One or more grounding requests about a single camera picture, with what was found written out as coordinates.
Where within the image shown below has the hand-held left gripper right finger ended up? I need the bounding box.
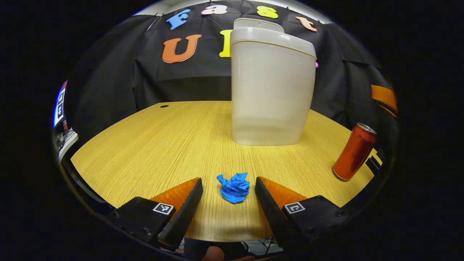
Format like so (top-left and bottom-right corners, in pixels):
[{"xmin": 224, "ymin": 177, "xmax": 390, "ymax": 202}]
[{"xmin": 254, "ymin": 177, "xmax": 350, "ymax": 250}]

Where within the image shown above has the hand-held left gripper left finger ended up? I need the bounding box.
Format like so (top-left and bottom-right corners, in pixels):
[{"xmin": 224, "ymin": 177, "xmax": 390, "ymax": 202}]
[{"xmin": 107, "ymin": 178, "xmax": 203, "ymax": 250}]

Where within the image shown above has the blue paper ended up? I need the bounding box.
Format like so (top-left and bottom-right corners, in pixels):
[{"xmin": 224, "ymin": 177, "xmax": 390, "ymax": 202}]
[{"xmin": 216, "ymin": 172, "xmax": 250, "ymax": 204}]

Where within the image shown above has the red pop can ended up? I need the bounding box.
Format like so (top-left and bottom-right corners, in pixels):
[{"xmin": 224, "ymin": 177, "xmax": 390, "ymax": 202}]
[{"xmin": 332, "ymin": 123, "xmax": 377, "ymax": 181}]

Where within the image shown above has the white desktop garbage bin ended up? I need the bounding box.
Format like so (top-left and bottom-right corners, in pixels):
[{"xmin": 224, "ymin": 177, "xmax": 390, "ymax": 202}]
[{"xmin": 230, "ymin": 17, "xmax": 317, "ymax": 146}]

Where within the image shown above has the white side table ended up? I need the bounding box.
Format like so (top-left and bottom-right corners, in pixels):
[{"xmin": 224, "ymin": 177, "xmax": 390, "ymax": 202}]
[{"xmin": 57, "ymin": 129, "xmax": 79, "ymax": 162}]

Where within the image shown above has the computer monitor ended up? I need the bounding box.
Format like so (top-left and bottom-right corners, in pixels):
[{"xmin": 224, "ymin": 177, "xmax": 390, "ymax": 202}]
[{"xmin": 54, "ymin": 80, "xmax": 68, "ymax": 128}]

